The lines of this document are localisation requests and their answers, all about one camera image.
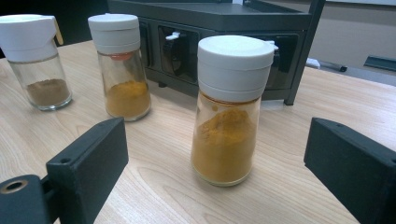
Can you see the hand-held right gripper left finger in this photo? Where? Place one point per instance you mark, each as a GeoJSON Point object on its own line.
{"type": "Point", "coordinates": [90, 161]}

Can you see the glass jar of brown spice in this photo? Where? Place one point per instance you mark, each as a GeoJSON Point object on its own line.
{"type": "Point", "coordinates": [46, 93]}

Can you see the black marker pen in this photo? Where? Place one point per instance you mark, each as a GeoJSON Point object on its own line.
{"type": "Point", "coordinates": [342, 68]}

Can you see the dark flat tray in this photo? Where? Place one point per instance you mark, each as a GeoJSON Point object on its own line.
{"type": "Point", "coordinates": [379, 63]}

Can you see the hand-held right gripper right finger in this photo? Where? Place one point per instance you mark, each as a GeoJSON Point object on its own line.
{"type": "Point", "coordinates": [358, 168]}

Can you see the black seasoning box, white lever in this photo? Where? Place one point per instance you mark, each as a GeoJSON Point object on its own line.
{"type": "Point", "coordinates": [188, 56]}
{"type": "Point", "coordinates": [288, 56]}
{"type": "Point", "coordinates": [144, 43]}

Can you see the dark grey seasoning rack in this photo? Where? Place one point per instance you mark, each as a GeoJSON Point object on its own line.
{"type": "Point", "coordinates": [218, 18]}

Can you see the glass jar of orange spice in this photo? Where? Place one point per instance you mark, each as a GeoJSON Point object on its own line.
{"type": "Point", "coordinates": [224, 149]}

